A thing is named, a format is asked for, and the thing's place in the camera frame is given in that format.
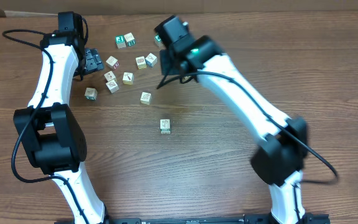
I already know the wooden block green number side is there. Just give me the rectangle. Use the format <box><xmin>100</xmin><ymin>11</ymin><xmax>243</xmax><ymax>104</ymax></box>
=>
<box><xmin>124</xmin><ymin>32</ymin><xmax>135</xmax><ymax>47</ymax></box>

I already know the wooden turtle block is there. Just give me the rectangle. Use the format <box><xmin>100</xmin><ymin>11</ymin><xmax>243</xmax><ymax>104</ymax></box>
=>
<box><xmin>140</xmin><ymin>92</ymin><xmax>152</xmax><ymax>105</ymax></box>

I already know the wooden block far left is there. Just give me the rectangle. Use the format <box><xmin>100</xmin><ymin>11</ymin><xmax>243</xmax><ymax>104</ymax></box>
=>
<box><xmin>85</xmin><ymin>88</ymin><xmax>98</xmax><ymax>100</ymax></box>

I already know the wooden block yellow side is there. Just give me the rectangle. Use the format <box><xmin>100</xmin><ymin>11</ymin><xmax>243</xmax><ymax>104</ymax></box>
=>
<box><xmin>122</xmin><ymin>72</ymin><xmax>134</xmax><ymax>85</ymax></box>

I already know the wooden block blue side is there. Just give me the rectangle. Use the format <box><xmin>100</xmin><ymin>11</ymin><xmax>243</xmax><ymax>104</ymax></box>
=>
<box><xmin>145</xmin><ymin>53</ymin><xmax>158</xmax><ymax>67</ymax></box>

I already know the green picture block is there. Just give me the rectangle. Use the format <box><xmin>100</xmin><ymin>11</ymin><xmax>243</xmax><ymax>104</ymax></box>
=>
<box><xmin>115</xmin><ymin>35</ymin><xmax>126</xmax><ymax>49</ymax></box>

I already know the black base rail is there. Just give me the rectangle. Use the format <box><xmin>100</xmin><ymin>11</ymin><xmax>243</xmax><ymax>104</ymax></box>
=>
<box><xmin>54</xmin><ymin>213</ymin><xmax>331</xmax><ymax>224</ymax></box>

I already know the wooden pineapple block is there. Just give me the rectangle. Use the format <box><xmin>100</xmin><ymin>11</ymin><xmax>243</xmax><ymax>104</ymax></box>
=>
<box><xmin>135</xmin><ymin>56</ymin><xmax>147</xmax><ymax>70</ymax></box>

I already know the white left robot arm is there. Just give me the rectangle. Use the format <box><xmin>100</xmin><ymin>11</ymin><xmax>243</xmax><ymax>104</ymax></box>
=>
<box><xmin>11</xmin><ymin>27</ymin><xmax>109</xmax><ymax>223</ymax></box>

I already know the wooden block red side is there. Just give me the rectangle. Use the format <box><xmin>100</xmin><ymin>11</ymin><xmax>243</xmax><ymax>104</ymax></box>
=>
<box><xmin>106</xmin><ymin>56</ymin><xmax>119</xmax><ymax>70</ymax></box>

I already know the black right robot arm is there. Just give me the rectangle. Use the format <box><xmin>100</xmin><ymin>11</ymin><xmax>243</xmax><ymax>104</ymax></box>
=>
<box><xmin>160</xmin><ymin>35</ymin><xmax>307</xmax><ymax>223</ymax></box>

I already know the green number four block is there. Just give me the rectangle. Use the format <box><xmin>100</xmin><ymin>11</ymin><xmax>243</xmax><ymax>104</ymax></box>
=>
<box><xmin>154</xmin><ymin>35</ymin><xmax>163</xmax><ymax>48</ymax></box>

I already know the wooden block red circle drawing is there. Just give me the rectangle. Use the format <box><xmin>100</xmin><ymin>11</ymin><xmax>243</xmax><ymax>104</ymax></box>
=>
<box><xmin>106</xmin><ymin>80</ymin><xmax>119</xmax><ymax>93</ymax></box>

